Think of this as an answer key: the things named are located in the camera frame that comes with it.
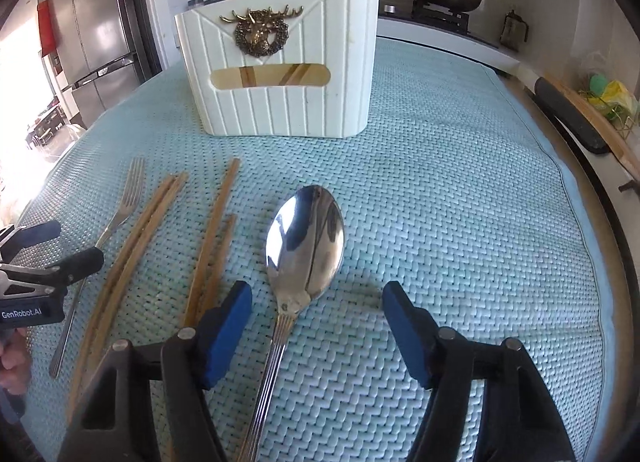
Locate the grey steel refrigerator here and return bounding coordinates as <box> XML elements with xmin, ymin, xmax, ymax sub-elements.
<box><xmin>48</xmin><ymin>0</ymin><xmax>162</xmax><ymax>128</ymax></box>

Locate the bag of colourful sponges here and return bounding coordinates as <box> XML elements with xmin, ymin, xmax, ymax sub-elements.
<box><xmin>578</xmin><ymin>52</ymin><xmax>639</xmax><ymax>140</ymax></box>

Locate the person's left hand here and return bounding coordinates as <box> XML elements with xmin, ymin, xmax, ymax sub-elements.
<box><xmin>0</xmin><ymin>328</ymin><xmax>32</xmax><ymax>396</ymax></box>

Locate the black gas stove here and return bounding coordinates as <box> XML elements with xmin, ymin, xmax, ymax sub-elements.
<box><xmin>378</xmin><ymin>2</ymin><xmax>498</xmax><ymax>49</ymax></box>

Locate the cream utensil holder box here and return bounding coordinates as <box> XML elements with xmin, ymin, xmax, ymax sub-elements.
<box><xmin>176</xmin><ymin>0</ymin><xmax>378</xmax><ymax>138</ymax></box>

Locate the silver spoon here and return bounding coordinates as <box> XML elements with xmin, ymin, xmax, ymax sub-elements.
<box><xmin>238</xmin><ymin>185</ymin><xmax>345</xmax><ymax>461</ymax></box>

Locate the glass french press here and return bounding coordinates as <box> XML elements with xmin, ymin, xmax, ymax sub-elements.
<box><xmin>499</xmin><ymin>9</ymin><xmax>529</xmax><ymax>52</ymax></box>

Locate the light blue woven table mat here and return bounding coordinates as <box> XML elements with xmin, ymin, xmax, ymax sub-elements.
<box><xmin>18</xmin><ymin>40</ymin><xmax>614</xmax><ymax>461</ymax></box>

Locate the wooden cutting board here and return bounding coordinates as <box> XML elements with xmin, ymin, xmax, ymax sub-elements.
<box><xmin>536</xmin><ymin>75</ymin><xmax>639</xmax><ymax>184</ymax></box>

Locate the red hanging cloth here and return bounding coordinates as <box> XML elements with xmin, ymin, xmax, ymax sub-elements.
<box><xmin>37</xmin><ymin>0</ymin><xmax>58</xmax><ymax>57</ymax></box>

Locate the silver fork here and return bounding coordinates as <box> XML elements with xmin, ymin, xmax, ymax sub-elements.
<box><xmin>48</xmin><ymin>155</ymin><xmax>147</xmax><ymax>381</ymax></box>

